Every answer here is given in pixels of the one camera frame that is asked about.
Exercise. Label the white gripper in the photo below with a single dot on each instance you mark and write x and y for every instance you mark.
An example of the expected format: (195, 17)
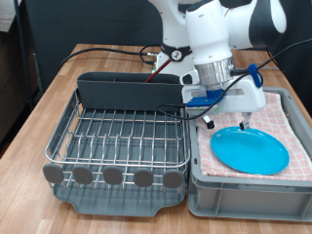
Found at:
(247, 97)

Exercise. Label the blue plate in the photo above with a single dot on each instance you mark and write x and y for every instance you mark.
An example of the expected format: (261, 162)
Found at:
(250, 151)

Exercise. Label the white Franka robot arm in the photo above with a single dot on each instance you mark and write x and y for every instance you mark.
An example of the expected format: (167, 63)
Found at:
(208, 35)

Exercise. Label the pink checkered towel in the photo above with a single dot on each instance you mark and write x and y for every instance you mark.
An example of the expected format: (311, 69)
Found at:
(208, 156)

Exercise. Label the grey plastic crate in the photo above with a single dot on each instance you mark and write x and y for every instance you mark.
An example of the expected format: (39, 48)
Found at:
(247, 203)

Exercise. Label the dark grey cutlery holder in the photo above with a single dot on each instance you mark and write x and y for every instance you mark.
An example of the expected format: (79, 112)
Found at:
(130, 96)

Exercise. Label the grey drain tray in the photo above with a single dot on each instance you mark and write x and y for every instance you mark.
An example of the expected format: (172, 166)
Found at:
(113, 204)

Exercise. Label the dark background furniture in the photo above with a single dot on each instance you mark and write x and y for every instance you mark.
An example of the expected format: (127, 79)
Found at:
(8, 81)

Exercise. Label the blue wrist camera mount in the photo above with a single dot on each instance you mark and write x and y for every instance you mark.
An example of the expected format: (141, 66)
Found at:
(204, 99)

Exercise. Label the black frame post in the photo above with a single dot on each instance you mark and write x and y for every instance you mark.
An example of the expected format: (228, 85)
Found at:
(20, 39)

